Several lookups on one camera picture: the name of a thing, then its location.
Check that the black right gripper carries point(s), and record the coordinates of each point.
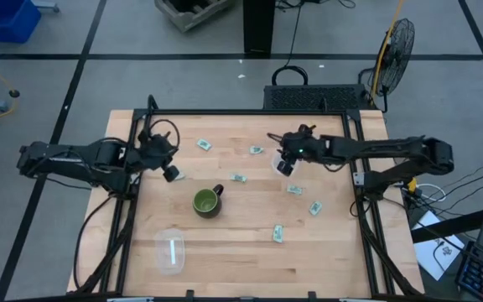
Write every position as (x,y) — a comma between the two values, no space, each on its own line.
(304,149)

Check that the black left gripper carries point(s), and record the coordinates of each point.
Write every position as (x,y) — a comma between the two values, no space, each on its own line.
(155,151)

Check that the clear round plastic container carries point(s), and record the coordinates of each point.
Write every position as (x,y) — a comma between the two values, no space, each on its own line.
(273,161)

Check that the green white sweetener packet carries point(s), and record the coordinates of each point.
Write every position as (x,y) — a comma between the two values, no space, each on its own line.
(256,149)
(204,144)
(238,178)
(181,176)
(278,234)
(294,189)
(315,208)

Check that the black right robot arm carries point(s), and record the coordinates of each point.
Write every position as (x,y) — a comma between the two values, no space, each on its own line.
(392,149)

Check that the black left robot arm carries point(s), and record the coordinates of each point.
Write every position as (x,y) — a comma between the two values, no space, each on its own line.
(78,161)

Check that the dark mug with green inside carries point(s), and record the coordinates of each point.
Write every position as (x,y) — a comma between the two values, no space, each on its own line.
(207,203)

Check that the clear plastic container lid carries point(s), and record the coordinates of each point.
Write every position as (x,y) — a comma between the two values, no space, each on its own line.
(170,251)

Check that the black upright box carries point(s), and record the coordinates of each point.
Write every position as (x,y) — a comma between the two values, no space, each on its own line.
(259,27)

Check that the black floor fan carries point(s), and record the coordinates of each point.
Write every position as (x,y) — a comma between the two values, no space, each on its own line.
(396,52)

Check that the grey wooden crate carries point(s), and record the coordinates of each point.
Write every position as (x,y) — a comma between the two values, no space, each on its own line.
(191,12)

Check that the white paper sheet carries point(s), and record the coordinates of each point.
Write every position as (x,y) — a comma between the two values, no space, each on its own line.
(434,256)

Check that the blue plastic bin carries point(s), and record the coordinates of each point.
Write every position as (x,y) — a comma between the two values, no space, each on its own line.
(2,19)

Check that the black backlit keyboard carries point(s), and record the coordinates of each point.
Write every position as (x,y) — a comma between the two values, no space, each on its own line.
(482,272)

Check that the black aluminium table frame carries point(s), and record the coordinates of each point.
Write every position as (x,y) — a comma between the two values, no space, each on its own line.
(241,112)

